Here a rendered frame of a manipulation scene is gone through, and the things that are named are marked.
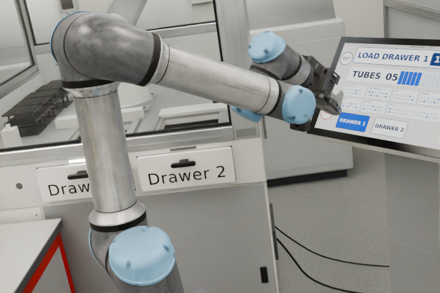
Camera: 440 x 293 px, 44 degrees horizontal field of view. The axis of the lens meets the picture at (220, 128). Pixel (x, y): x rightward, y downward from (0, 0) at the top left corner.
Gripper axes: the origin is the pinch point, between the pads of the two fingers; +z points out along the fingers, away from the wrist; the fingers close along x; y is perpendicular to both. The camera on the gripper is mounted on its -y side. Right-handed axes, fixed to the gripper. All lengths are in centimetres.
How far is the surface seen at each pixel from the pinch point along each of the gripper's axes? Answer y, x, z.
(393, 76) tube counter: 15.2, -7.8, 7.2
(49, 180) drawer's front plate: -46, 71, -28
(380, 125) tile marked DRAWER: 1.5, -9.1, 7.3
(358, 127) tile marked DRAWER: -0.2, -3.0, 7.3
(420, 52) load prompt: 22.7, -12.8, 7.2
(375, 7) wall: 180, 185, 257
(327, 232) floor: -23, 77, 137
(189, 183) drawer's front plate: -30, 40, -1
